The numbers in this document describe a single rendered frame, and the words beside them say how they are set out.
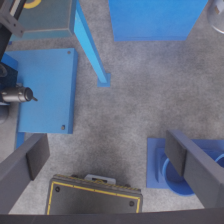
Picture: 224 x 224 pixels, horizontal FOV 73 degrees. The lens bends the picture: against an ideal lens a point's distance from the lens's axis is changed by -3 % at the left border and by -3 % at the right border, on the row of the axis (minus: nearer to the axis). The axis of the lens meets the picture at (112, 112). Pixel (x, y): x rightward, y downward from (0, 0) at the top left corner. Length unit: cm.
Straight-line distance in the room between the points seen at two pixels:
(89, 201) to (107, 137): 56
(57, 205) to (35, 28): 116
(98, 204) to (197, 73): 142
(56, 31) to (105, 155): 117
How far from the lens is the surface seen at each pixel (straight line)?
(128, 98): 152
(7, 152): 174
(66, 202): 134
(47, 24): 59
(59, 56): 168
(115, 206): 127
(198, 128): 161
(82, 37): 92
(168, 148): 17
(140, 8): 141
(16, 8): 49
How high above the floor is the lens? 148
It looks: 80 degrees down
